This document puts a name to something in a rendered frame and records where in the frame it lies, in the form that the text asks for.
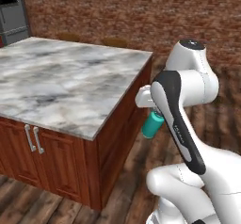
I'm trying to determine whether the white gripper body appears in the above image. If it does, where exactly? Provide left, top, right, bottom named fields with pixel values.
left=135, top=84, right=156, bottom=109

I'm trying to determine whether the grey steel oven unit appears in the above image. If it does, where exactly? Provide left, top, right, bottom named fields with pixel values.
left=0, top=0, right=31, bottom=48

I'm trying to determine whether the wooden island cupboard door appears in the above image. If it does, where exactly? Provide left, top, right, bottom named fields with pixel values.
left=35, top=127, right=88, bottom=206
left=0, top=117, right=41, bottom=189

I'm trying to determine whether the marble-topped wooden kitchen island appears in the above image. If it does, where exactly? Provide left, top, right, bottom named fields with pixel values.
left=0, top=36, right=154, bottom=212

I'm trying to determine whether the brown wooden stool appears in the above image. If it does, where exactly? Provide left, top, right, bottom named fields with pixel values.
left=57, top=32, right=81, bottom=43
left=102, top=37, right=129, bottom=49

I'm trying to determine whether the silver cupboard door handle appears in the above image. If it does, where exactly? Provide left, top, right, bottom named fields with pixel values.
left=32, top=126, right=45, bottom=155
left=24, top=123, right=37, bottom=153

